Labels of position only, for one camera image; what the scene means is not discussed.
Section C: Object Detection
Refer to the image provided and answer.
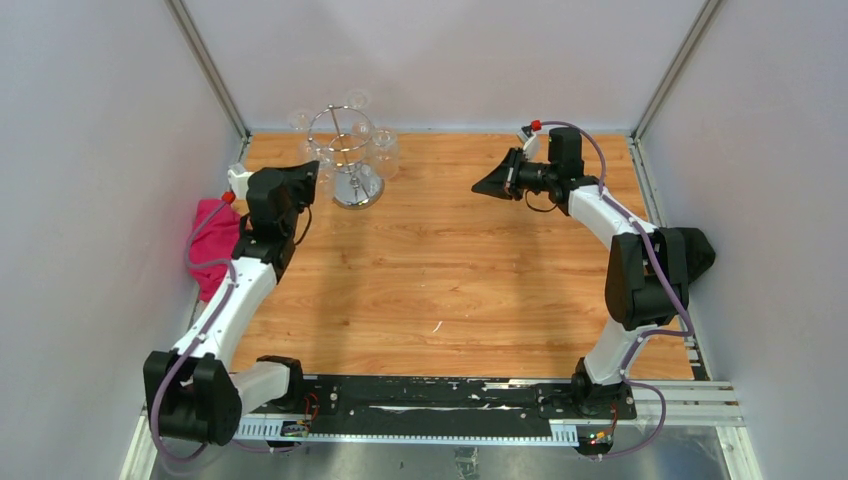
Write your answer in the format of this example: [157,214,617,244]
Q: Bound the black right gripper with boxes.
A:
[473,147,558,202]

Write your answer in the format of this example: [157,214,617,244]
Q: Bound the patterned clear wine glass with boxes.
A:
[311,148,336,201]

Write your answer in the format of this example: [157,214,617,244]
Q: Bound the clear wine glass front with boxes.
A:
[369,127,400,180]

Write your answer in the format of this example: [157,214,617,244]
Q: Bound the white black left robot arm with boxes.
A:
[143,160,320,451]

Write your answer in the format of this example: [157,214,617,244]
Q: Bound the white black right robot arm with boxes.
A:
[471,121,694,418]

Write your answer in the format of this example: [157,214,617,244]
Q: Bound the clear wine glass far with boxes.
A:
[288,109,315,132]

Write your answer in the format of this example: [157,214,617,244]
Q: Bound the chrome wine glass rack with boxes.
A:
[306,104,384,210]

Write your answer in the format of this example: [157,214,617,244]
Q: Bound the clear wine glass back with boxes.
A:
[345,89,374,140]

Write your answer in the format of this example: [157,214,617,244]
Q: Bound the pink cloth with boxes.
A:
[184,198,240,302]

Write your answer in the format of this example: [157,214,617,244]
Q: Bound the black cloth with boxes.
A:
[677,227,716,284]

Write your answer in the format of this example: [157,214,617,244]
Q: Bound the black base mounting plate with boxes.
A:
[264,374,639,440]

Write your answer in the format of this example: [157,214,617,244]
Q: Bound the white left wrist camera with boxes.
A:
[227,163,252,200]

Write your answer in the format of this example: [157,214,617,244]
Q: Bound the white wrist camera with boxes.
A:
[518,120,542,160]
[227,163,252,200]

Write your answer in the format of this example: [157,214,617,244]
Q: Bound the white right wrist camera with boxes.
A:
[518,120,542,160]

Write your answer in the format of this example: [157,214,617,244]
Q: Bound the aluminium corner frame post left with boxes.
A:
[164,0,251,143]

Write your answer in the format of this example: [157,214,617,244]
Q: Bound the aluminium corner frame post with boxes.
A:
[630,0,725,142]
[164,0,251,143]

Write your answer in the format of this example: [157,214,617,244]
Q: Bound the aluminium corner frame post right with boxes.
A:
[630,0,725,142]

